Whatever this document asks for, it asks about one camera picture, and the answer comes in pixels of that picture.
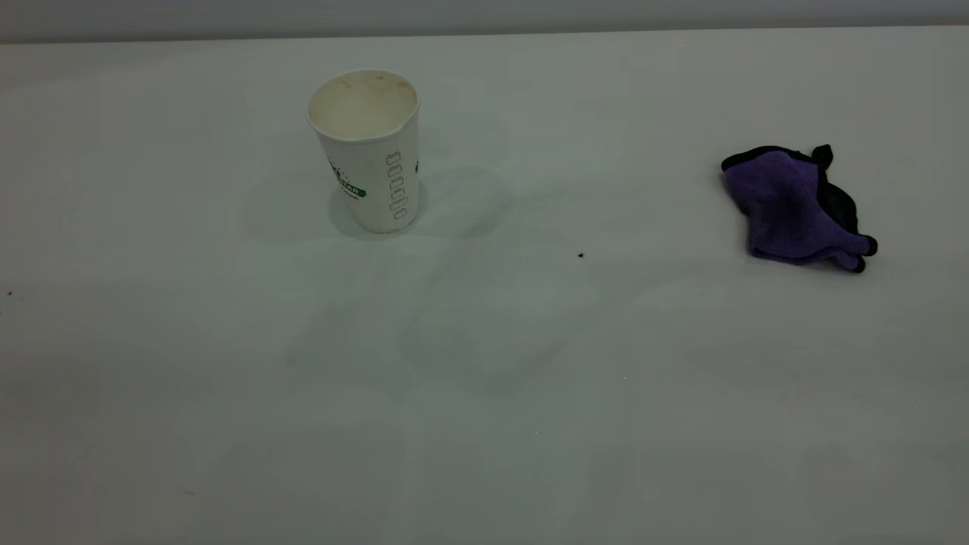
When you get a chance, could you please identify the purple cloth with black trim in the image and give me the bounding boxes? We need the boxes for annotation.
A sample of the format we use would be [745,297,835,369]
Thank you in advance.
[720,143,879,274]

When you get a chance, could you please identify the white paper coffee cup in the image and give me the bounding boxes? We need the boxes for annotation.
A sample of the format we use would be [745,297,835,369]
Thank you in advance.
[306,70,421,235]

